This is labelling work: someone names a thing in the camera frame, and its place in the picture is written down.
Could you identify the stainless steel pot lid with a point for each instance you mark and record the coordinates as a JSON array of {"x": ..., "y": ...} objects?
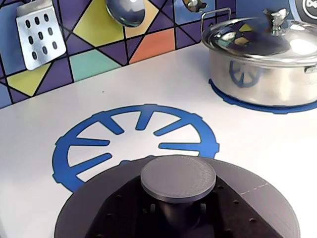
[{"x": 257, "y": 39}]

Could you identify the blue printed stove burner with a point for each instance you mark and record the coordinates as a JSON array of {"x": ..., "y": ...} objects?
[{"x": 133, "y": 138}]

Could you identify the black round logo object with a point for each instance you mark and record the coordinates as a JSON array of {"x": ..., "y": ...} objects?
[{"x": 305, "y": 8}]

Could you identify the shiny metal hanging utensil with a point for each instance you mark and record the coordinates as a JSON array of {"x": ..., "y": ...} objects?
[{"x": 196, "y": 5}]

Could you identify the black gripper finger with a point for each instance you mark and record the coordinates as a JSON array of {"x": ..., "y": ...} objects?
[
  {"x": 123, "y": 218},
  {"x": 237, "y": 218}
]

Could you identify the colourful geometric backsplash panel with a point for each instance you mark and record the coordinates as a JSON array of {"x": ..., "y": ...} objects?
[{"x": 99, "y": 49}]

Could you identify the shiny metal spoon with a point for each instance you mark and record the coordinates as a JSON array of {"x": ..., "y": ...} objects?
[{"x": 126, "y": 12}]

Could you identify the slotted metal spatula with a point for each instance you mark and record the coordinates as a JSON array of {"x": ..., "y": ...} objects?
[{"x": 39, "y": 37}]

